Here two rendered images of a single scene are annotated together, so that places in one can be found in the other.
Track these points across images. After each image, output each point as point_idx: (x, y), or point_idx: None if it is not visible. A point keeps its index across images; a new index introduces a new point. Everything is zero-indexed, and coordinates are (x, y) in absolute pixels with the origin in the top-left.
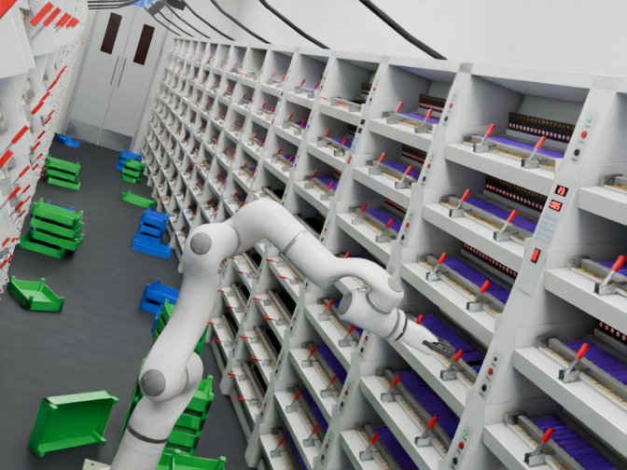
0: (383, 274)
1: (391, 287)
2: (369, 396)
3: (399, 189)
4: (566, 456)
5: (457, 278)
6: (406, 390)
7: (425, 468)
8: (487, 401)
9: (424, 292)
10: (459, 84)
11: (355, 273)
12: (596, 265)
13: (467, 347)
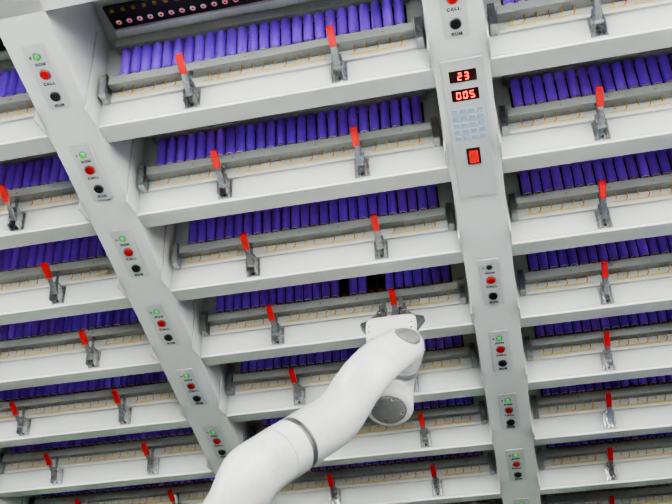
0: (397, 342)
1: (416, 342)
2: (268, 415)
3: (27, 226)
4: (616, 263)
5: (281, 239)
6: (295, 368)
7: (452, 394)
8: (507, 301)
9: (259, 288)
10: (27, 36)
11: (391, 380)
12: (534, 109)
13: None
